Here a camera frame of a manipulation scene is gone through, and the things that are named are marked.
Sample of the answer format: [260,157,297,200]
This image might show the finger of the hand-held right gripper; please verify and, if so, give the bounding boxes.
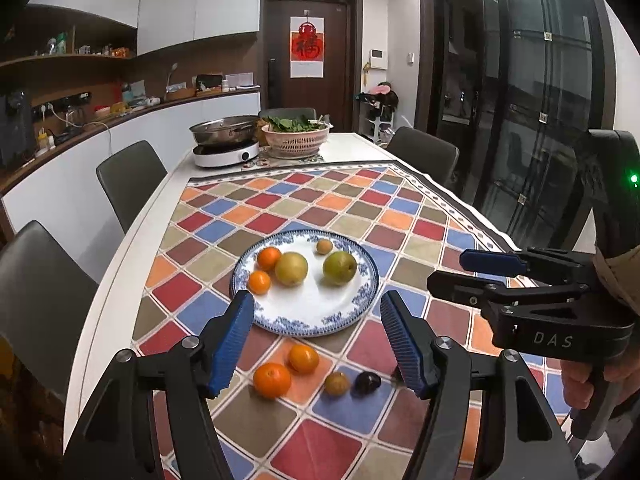
[427,270,591,318]
[460,247,598,283]

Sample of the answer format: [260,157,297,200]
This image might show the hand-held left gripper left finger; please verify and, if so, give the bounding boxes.
[62,290,256,480]

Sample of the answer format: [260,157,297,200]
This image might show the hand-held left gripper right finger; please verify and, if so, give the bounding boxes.
[380,290,581,480]

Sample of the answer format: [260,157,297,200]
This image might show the dark plum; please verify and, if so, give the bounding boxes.
[354,371,382,394]

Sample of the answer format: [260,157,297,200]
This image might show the large orange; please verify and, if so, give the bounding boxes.
[253,362,293,400]

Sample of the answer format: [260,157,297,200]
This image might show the blue rimmed white plate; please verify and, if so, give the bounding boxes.
[230,230,379,337]

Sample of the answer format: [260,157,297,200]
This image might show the yellow pear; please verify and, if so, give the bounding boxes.
[274,252,309,288]

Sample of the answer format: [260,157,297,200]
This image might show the green pear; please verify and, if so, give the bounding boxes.
[322,251,358,287]

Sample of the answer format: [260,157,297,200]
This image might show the person's right forearm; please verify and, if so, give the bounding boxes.
[595,247,640,316]

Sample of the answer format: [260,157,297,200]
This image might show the person's right hand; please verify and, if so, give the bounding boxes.
[561,347,640,409]

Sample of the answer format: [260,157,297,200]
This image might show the grey dining chair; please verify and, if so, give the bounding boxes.
[96,140,168,233]
[258,107,318,122]
[0,220,101,401]
[387,126,460,186]

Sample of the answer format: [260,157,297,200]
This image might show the sliding glass door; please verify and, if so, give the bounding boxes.
[420,0,616,251]

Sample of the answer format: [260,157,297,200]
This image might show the colourful checkered tablecloth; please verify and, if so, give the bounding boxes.
[131,160,576,480]

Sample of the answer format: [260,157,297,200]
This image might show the white induction cooker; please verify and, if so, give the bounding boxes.
[192,140,261,169]

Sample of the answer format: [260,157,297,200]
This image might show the pink plastic basket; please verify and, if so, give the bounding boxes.
[261,122,332,158]

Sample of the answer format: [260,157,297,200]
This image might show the steel pot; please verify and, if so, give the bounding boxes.
[189,115,261,147]

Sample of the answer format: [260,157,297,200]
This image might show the white lower cabinets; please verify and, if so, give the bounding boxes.
[0,91,262,241]

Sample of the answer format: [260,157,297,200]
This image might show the white cabinets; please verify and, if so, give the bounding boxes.
[27,0,262,56]
[0,91,262,241]

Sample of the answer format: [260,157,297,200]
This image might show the green leafy vegetables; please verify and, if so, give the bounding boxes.
[263,114,326,133]

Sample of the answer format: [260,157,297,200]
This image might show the dark brown door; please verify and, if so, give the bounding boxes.
[260,0,363,133]

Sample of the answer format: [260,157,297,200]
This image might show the teal kitchen appliance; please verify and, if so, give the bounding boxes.
[121,81,146,108]

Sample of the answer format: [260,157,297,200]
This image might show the black power strip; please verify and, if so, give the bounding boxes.
[31,91,92,113]

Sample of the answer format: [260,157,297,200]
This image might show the black water dispenser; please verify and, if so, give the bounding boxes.
[0,89,37,168]

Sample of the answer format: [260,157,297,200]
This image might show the white upper cabinets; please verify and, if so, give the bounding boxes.
[27,0,262,56]

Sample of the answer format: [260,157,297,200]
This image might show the red and white wall calendar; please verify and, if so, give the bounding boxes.
[290,16,326,79]

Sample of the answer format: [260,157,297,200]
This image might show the wooden wall shelf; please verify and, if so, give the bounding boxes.
[0,4,138,68]

